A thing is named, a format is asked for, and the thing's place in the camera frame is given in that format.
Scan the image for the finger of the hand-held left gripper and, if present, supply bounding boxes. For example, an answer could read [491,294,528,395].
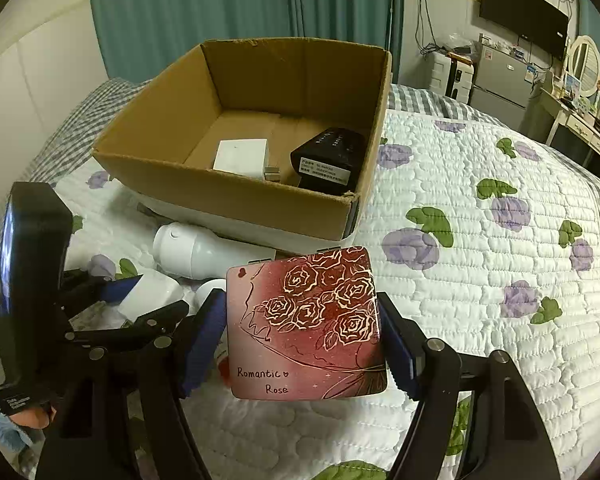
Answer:
[62,300,191,358]
[59,272,144,313]

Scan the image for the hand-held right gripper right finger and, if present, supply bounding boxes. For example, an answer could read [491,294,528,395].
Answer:
[379,293,561,480]

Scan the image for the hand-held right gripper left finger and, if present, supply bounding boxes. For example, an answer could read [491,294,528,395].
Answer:
[35,289,229,480]

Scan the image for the white charger block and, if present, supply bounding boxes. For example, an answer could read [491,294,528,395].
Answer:
[120,269,186,324]

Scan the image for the red rose print tin case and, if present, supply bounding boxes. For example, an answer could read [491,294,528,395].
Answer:
[226,245,389,401]

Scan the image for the brown cardboard box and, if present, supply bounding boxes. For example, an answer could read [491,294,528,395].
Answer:
[91,37,394,242]

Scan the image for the person's left forearm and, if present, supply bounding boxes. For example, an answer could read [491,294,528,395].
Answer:
[0,360,33,458]

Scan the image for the person's left hand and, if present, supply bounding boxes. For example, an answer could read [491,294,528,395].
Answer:
[9,404,57,430]

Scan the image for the white round cap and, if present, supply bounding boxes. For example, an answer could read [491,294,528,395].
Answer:
[195,280,228,319]

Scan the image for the white plastic bottle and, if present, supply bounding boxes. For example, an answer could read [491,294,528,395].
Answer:
[152,222,277,281]

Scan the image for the floral quilted blanket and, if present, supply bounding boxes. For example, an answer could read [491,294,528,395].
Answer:
[0,109,600,480]

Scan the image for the white power adapter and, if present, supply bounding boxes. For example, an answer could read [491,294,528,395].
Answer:
[212,138,281,184]

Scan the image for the black power adapter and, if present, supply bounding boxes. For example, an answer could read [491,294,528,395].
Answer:
[290,127,365,196]

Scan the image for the white and black appliance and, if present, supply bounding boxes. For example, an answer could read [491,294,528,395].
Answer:
[445,57,477,106]

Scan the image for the white drawer cabinet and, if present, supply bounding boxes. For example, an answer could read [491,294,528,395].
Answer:
[427,52,454,96]

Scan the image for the silver refrigerator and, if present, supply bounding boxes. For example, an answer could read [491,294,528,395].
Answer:
[469,42,539,132]

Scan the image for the white vanity desk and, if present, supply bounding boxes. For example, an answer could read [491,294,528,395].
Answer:
[534,72,600,183]

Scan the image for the oval white vanity mirror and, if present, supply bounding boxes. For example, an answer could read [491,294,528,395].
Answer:
[564,35,600,111]

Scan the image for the hanging wall cables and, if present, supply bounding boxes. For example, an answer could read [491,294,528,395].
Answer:
[414,0,443,57]

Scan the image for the black wall television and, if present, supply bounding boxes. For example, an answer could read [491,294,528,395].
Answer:
[480,0,570,62]

